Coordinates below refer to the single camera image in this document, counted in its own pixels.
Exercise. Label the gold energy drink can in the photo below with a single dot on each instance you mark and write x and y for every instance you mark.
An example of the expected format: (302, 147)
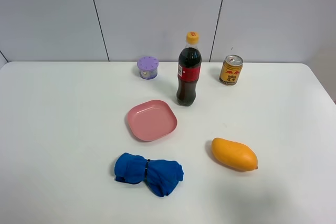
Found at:
(231, 69)

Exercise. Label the yellow mango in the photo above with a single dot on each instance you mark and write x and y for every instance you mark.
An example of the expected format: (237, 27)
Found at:
(235, 155)

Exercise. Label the blue cloth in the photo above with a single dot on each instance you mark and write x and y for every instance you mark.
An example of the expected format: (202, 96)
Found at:
(161, 176)

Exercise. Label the purple lidded small jar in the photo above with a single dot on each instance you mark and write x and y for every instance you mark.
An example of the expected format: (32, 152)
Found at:
(148, 67)

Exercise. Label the pink square plastic plate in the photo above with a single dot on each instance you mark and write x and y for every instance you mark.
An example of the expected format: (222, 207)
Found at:
(151, 120)

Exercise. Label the cola bottle yellow cap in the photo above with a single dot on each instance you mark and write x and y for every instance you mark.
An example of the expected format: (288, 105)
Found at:
(189, 65)

